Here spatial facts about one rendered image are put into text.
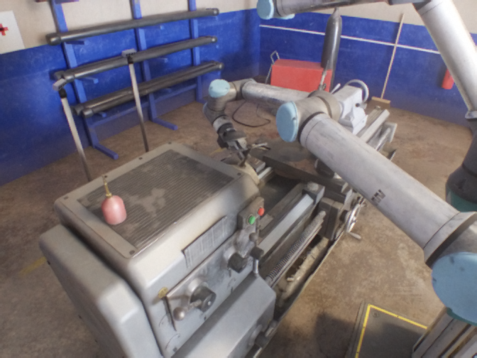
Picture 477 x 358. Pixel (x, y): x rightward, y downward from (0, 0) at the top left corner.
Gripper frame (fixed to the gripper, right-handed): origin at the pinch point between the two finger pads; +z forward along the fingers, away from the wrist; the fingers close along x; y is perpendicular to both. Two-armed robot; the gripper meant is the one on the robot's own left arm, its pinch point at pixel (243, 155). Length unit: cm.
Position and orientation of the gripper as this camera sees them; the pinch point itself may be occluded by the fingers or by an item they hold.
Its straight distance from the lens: 135.8
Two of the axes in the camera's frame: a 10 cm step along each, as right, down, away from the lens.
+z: 4.9, 7.5, -4.4
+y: 2.8, -6.2, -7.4
